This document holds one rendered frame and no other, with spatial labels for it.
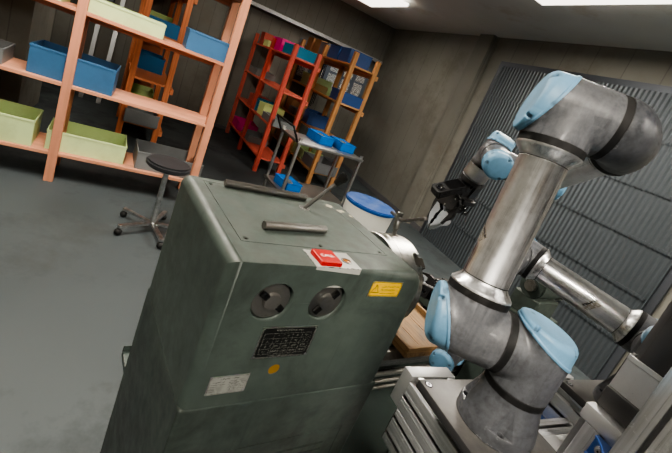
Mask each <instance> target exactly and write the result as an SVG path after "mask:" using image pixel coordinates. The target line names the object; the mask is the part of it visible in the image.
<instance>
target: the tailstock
mask: <svg viewBox="0 0 672 453"><path fill-rule="evenodd" d="M510 299H511V302H512V305H511V307H510V309H509V311H511V312H513V313H515V314H518V313H517V312H518V310H520V309H521V308H523V307H527V308H530V309H533V310H535V311H537V312H539V313H540V314H542V315H544V316H545V317H547V318H548V319H550V320H551V321H552V322H554V323H555V324H556V325H557V324H558V322H557V321H556V320H555V319H553V318H552V317H551V316H552V314H553V313H554V311H555V310H556V308H557V306H558V302H556V301H560V300H563V299H562V298H560V297H559V296H557V295H556V294H554V293H553V292H552V291H550V290H549V289H547V288H546V287H544V286H543V285H542V284H540V283H539V282H537V281H536V280H534V279H527V280H526V279H525V278H523V277H522V278H521V281H520V287H516V288H515V289H514V291H513V293H512V294H511V296H510ZM555 300H556V301H555Z"/></svg>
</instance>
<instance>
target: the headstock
mask: <svg viewBox="0 0 672 453"><path fill-rule="evenodd" d="M312 199H314V198H308V197H307V200H306V201H304V200H298V199H292V198H287V197H281V196H276V195H270V194H264V193H259V192H253V191H248V190H242V189H236V188H231V187H225V186H224V181H218V180H213V179H208V178H203V177H197V176H191V175H189V176H186V177H184V178H183V179H182V181H181V184H180V188H179V191H178V195H177V198H176V201H175V205H174V208H173V212H172V215H171V218H170V222H169V225H168V229H167V232H166V235H165V239H164V242H163V245H162V249H161V252H160V256H159V259H158V262H157V266H156V269H155V273H154V276H153V279H152V283H151V286H150V294H151V299H152V303H153V307H154V311H155V316H156V320H157V324H158V328H159V333H160V337H161V341H162V345H163V350H164V354H165V358H166V362H167V367H168V371H169V375H170V379H171V384H172V388H173V392H174V396H175V401H176V404H177V406H178V407H179V408H181V409H183V410H194V409H201V408H207V407H214V406H221V405H227V404H234V403H240V402H247V401H254V400H260V399H267V398H273V397H280V396H287V395H293V394H300V393H306V392H313V391H320V390H326V389H333V388H339V387H346V386H353V385H359V384H366V383H371V382H372V381H373V379H374V377H375V375H376V373H377V371H378V369H379V367H380V365H381V363H382V361H383V359H384V357H385V355H386V353H387V351H388V349H389V347H390V345H391V343H392V341H393V339H394V337H395V335H396V333H397V331H398V329H399V327H400V325H401V323H402V321H403V319H404V317H405V315H406V313H407V311H408V309H409V307H410V305H411V303H412V301H413V299H414V297H415V295H416V293H417V291H418V289H419V284H420V279H419V276H418V274H417V272H416V271H415V270H414V269H413V268H411V267H410V266H409V265H408V264H407V263H406V262H404V261H403V260H402V259H401V258H400V257H399V256H398V255H396V254H395V253H394V252H393V251H392V250H391V249H390V248H388V247H387V246H386V245H385V244H384V243H383V242H381V241H380V240H379V239H378V238H377V237H376V236H375V235H373V234H372V233H371V232H370V231H369V230H368V229H366V228H365V227H364V226H363V225H362V224H361V223H360V222H358V221H357V220H356V219H355V218H354V217H353V216H352V215H351V216H352V217H353V218H352V217H350V216H349V215H350V214H349V213H348V212H347V211H346V210H345V209H343V208H342V207H341V206H340V205H339V204H337V203H334V202H329V201H324V200H317V201H316V202H315V203H313V204H312V205H311V206H310V207H308V208H309V209H310V210H309V211H305V210H302V209H301V208H299V205H303V206H305V205H306V204H307V203H308V202H310V201H311V200H312ZM326 204H328V205H331V206H332V208H330V207H327V206H326ZM337 210H342V211H344V212H342V213H340V212H339V211H337ZM264 220H266V221H277V222H288V223H300V224H311V225H322V226H327V228H328V231H327V233H326V234H322V233H308V232H294V231H280V230H266V229H262V222H263V221H264ZM303 249H306V250H311V249H321V250H331V251H332V252H337V253H346V254H347V255H348V256H349V257H350V258H351V259H352V260H353V261H354V262H355V263H356V264H357V265H358V266H359V267H360V268H361V269H362V270H361V272H360V275H355V274H347V273H339V272H331V271H323V270H316V268H317V266H316V265H315V264H314V262H313V261H312V260H311V259H310V258H309V256H308V255H307V254H306V253H305V252H304V250H303ZM329 286H340V287H342V288H327V287H329Z"/></svg>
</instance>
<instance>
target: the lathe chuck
mask: <svg viewBox="0 0 672 453"><path fill-rule="evenodd" d="M384 234H386V235H387V236H389V237H390V238H391V239H392V240H393V241H394V243H395V244H396V245H397V247H398V249H399V251H400V253H401V256H402V260H403V261H404V262H406V263H407V264H408V265H409V266H410V267H411V268H413V269H414V270H415V271H416V272H417V274H418V276H419V279H420V284H419V289H418V291H417V293H416V295H415V297H414V299H413V301H412V303H411V305H410V307H409V309H408V311H407V313H406V315H405V317H404V318H406V317H407V316H408V315H409V314H410V313H411V312H412V311H413V310H414V308H415V306H416V305H417V303H418V300H419V298H420V295H421V291H422V285H423V271H422V265H419V267H417V265H416V263H415V260H414V257H413V254H415V255H416V256H418V253H417V251H416V249H415V248H414V246H413V245H412V244H411V243H410V242H409V241H408V240H407V239H406V238H404V237H402V236H400V235H397V234H396V236H398V237H395V236H392V235H390V233H384Z"/></svg>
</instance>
